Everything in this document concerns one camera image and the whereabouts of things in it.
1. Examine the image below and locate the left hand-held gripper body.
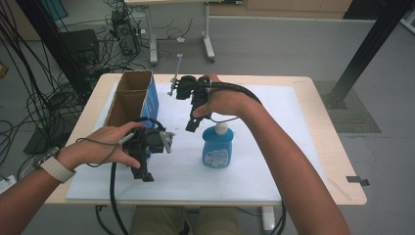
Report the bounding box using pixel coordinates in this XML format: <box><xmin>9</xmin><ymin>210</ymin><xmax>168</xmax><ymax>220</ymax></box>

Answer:
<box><xmin>125</xmin><ymin>126</ymin><xmax>176</xmax><ymax>170</ymax></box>

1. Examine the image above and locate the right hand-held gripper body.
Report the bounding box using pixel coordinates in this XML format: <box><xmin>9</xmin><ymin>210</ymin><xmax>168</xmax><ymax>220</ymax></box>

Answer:
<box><xmin>166</xmin><ymin>53</ymin><xmax>212</xmax><ymax>116</ymax></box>

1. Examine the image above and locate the blue bottle with white cap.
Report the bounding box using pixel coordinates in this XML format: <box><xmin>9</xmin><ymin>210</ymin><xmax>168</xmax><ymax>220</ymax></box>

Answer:
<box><xmin>202</xmin><ymin>121</ymin><xmax>235</xmax><ymax>169</ymax></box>

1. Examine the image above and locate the blue cardboard box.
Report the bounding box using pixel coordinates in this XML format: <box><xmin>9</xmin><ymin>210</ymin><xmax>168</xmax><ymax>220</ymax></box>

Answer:
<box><xmin>103</xmin><ymin>70</ymin><xmax>161</xmax><ymax>160</ymax></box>

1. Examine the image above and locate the person's right hand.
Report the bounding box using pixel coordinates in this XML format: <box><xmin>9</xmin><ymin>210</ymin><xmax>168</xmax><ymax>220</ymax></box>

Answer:
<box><xmin>191</xmin><ymin>72</ymin><xmax>261</xmax><ymax>120</ymax></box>

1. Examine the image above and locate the person's left hand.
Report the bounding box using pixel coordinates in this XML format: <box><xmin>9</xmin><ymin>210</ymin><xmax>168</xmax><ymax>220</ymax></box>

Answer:
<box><xmin>65</xmin><ymin>120</ymin><xmax>146</xmax><ymax>171</ymax></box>

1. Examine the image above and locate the person's left leg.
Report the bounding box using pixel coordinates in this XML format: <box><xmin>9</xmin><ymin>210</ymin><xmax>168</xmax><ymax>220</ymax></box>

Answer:
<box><xmin>129</xmin><ymin>206</ymin><xmax>188</xmax><ymax>235</ymax></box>

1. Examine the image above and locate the person's leg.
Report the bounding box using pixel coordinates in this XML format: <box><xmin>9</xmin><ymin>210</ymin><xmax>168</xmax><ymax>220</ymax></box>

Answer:
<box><xmin>195</xmin><ymin>206</ymin><xmax>244</xmax><ymax>235</ymax></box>
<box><xmin>129</xmin><ymin>206</ymin><xmax>188</xmax><ymax>235</ymax></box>

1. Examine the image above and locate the white foam board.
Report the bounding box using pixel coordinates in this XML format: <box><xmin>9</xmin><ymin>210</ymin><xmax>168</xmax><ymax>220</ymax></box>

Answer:
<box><xmin>65</xmin><ymin>81</ymin><xmax>329</xmax><ymax>204</ymax></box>

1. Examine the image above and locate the white desk with legs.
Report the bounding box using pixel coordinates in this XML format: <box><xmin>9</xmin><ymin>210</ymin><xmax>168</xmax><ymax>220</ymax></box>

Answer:
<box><xmin>124</xmin><ymin>0</ymin><xmax>244</xmax><ymax>67</ymax></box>

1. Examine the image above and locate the black computer tower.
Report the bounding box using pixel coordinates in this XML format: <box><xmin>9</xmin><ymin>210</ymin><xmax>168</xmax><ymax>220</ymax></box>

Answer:
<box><xmin>111</xmin><ymin>9</ymin><xmax>142</xmax><ymax>57</ymax></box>

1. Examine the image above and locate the wristwatch with beige band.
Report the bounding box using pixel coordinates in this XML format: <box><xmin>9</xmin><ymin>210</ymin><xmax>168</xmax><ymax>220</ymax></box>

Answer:
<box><xmin>33</xmin><ymin>146</ymin><xmax>78</xmax><ymax>184</ymax></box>

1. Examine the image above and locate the person's right leg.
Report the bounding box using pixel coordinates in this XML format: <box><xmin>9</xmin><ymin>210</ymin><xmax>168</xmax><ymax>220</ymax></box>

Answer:
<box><xmin>195</xmin><ymin>206</ymin><xmax>244</xmax><ymax>235</ymax></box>

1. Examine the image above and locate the black floor plate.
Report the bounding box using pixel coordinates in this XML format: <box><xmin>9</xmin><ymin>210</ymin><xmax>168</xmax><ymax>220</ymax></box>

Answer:
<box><xmin>23</xmin><ymin>120</ymin><xmax>77</xmax><ymax>156</ymax></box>

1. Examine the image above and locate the black box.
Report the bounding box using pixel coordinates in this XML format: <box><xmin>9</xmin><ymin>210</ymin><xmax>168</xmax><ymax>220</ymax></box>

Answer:
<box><xmin>60</xmin><ymin>28</ymin><xmax>101</xmax><ymax>68</ymax></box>

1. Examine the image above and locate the white table leg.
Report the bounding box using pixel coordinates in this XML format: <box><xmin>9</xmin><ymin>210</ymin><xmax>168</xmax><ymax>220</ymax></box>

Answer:
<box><xmin>260</xmin><ymin>206</ymin><xmax>277</xmax><ymax>233</ymax></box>

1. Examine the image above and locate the white power strip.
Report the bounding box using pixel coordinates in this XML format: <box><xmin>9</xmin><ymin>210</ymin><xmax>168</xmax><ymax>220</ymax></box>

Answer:
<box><xmin>0</xmin><ymin>174</ymin><xmax>18</xmax><ymax>196</ymax></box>

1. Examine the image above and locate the light wooden table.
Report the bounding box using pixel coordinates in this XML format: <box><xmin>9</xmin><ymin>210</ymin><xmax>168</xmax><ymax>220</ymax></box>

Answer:
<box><xmin>43</xmin><ymin>72</ymin><xmax>368</xmax><ymax>208</ymax></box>

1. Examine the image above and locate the teal panel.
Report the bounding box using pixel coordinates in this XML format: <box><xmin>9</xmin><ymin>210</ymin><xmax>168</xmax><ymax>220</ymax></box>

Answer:
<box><xmin>40</xmin><ymin>0</ymin><xmax>69</xmax><ymax>22</ymax></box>

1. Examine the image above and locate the dark grey floor mat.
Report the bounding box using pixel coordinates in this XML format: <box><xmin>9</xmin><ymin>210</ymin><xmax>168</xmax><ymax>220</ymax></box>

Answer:
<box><xmin>312</xmin><ymin>80</ymin><xmax>382</xmax><ymax>134</ymax></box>

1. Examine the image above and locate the black tape piece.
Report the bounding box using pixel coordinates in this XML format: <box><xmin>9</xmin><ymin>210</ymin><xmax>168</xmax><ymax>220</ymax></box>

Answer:
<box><xmin>346</xmin><ymin>175</ymin><xmax>371</xmax><ymax>187</ymax></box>

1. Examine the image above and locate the thick black left gripper cable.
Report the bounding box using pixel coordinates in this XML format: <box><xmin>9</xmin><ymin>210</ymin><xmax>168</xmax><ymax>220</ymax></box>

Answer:
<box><xmin>110</xmin><ymin>117</ymin><xmax>166</xmax><ymax>235</ymax></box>

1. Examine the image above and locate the thin grey cable with plug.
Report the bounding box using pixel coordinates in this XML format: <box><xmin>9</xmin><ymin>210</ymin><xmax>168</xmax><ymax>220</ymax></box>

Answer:
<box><xmin>75</xmin><ymin>131</ymin><xmax>135</xmax><ymax>168</ymax></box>

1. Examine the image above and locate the thin black cable under table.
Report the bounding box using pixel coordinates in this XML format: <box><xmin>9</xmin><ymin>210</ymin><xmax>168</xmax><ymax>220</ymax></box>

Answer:
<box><xmin>236</xmin><ymin>206</ymin><xmax>262</xmax><ymax>218</ymax></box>

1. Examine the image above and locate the black metal post with foot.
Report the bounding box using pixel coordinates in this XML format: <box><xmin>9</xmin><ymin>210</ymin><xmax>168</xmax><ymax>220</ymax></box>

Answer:
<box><xmin>322</xmin><ymin>0</ymin><xmax>415</xmax><ymax>111</ymax></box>

